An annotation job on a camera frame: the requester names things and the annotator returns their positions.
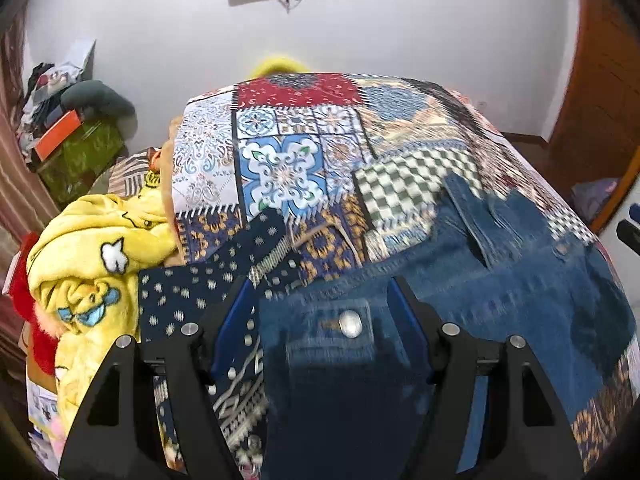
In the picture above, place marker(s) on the green covered side table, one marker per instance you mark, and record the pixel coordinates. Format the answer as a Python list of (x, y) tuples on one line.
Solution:
[(70, 171)]

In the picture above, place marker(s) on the orange box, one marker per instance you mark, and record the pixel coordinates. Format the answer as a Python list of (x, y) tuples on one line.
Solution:
[(57, 134)]

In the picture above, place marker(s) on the pink striped curtain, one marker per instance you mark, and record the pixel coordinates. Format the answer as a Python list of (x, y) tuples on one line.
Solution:
[(26, 205)]

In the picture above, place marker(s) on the white mini fridge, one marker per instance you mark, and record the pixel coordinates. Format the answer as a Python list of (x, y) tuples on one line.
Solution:
[(621, 239)]

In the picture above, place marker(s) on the purple cloth on floor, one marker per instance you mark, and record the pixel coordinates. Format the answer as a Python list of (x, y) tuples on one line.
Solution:
[(588, 198)]

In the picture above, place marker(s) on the blue denim jacket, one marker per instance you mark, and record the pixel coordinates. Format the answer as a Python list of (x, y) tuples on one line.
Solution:
[(347, 393)]

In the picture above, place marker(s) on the yellow duck print blanket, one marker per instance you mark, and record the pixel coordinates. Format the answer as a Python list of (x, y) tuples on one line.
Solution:
[(84, 276)]

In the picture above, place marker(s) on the red plush toy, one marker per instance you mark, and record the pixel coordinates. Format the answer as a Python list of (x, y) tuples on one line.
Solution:
[(43, 344)]

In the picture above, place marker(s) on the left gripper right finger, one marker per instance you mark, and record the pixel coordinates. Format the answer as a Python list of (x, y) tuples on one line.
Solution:
[(494, 413)]

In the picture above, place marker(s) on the dark green cushion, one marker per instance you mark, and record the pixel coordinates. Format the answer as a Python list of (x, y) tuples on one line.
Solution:
[(98, 96)]

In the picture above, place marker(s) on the colourful patchwork bedspread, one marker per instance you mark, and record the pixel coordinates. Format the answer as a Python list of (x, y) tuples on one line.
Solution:
[(353, 164)]

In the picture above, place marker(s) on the clutter pile on table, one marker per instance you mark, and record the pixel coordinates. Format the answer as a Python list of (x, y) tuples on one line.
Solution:
[(44, 88)]

